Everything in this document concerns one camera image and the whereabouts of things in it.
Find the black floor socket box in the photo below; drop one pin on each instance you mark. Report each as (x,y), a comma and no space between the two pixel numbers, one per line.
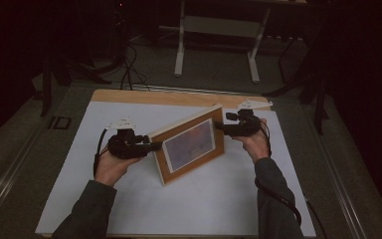
(59,122)

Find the white metal stand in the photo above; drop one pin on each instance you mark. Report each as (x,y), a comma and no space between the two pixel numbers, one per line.
(219,26)

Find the white table mat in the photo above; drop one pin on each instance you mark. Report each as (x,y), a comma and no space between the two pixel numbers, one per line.
(195,205)

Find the person's left hand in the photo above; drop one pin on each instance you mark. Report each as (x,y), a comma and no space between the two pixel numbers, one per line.
(109,169)

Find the pinkish photo print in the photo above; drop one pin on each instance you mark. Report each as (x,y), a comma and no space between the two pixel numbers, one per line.
(189,146)

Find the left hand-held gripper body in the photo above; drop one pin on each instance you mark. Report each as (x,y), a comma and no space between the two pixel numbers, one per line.
(126,146)

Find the dark metal stand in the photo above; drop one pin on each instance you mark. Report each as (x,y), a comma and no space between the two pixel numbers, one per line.
(46,86)
(318,99)

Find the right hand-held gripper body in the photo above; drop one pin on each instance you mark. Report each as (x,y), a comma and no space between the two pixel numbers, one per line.
(245,127)

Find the person's right hand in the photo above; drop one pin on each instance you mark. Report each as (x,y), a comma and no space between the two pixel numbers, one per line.
(258,146)

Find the grey metal floor rail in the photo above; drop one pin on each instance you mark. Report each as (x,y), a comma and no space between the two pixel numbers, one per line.
(341,186)
(6,179)

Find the wooden picture frame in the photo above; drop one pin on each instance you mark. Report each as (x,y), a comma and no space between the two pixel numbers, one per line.
(179,176)

